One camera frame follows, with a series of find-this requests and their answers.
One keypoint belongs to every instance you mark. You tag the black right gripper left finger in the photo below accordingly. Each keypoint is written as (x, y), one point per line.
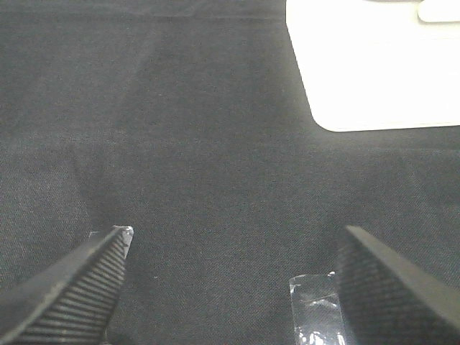
(72, 301)

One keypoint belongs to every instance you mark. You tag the white plastic storage box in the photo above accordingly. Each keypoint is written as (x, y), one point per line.
(372, 65)

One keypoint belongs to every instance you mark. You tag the black fabric table cover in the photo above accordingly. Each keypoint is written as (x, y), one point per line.
(187, 120)

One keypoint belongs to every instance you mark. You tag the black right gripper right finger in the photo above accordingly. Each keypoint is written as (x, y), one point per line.
(386, 299)

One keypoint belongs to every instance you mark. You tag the clear tape strip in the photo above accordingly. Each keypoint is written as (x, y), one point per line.
(316, 310)

